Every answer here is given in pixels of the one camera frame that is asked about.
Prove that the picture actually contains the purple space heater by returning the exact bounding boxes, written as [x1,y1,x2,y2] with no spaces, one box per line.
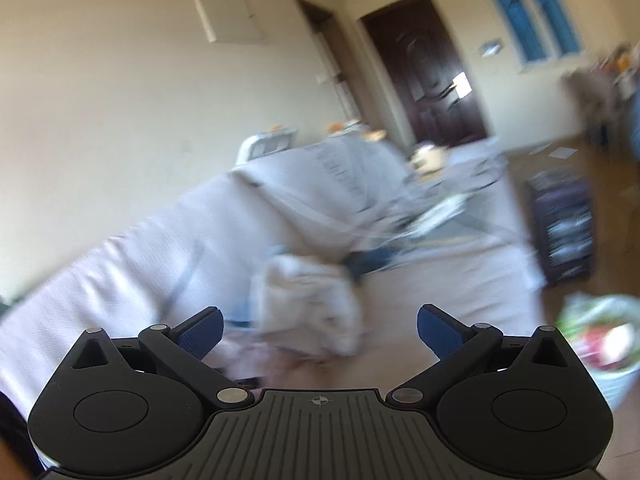
[525,168,596,287]

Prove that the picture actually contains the white knit sweater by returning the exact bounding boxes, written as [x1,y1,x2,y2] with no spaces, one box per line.
[250,254,366,356]

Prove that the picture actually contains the dark blue garment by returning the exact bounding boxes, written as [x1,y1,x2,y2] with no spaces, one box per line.
[343,247,394,283]

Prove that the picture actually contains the blue window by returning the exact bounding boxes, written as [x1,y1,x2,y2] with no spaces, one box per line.
[491,0,585,67]

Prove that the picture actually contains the bag of snacks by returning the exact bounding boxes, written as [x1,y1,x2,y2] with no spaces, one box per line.
[556,292,639,411]

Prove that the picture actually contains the dining table with chairs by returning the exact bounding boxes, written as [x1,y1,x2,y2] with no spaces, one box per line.
[562,42,639,150]

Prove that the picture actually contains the dark brown door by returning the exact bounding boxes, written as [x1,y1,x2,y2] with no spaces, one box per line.
[361,0,488,148]

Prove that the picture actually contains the cream sofa with cover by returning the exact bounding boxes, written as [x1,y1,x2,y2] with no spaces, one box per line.
[1,136,544,413]

